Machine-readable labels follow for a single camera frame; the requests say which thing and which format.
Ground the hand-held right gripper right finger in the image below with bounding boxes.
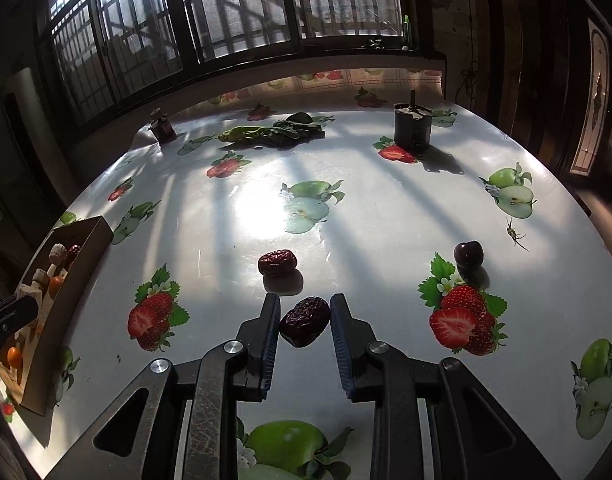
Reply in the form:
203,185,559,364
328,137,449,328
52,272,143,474
329,292,562,480

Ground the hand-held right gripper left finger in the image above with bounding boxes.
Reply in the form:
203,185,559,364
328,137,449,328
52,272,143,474
44,292,281,480

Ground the dark red jujube date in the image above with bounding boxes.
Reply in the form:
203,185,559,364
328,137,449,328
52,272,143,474
279,297,331,348

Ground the brown cardboard box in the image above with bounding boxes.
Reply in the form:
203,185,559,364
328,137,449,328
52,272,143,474
0,215,112,417

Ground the fruit print tablecloth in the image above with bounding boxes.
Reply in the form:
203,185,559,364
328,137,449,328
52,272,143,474
6,67,612,480

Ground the dark cherry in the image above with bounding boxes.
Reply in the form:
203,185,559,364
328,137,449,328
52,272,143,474
454,241,485,271

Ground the green leafy vegetable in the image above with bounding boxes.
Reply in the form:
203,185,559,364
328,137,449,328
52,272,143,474
218,111,327,149

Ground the small dark jar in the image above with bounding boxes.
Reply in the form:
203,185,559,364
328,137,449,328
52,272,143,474
150,108,179,145

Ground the ornate glass door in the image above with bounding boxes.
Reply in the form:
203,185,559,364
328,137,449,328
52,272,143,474
570,17,612,177

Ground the barred window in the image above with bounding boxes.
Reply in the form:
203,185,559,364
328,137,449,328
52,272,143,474
36,0,439,128

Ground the hanging cord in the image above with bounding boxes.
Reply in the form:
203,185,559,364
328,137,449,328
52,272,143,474
458,0,483,102

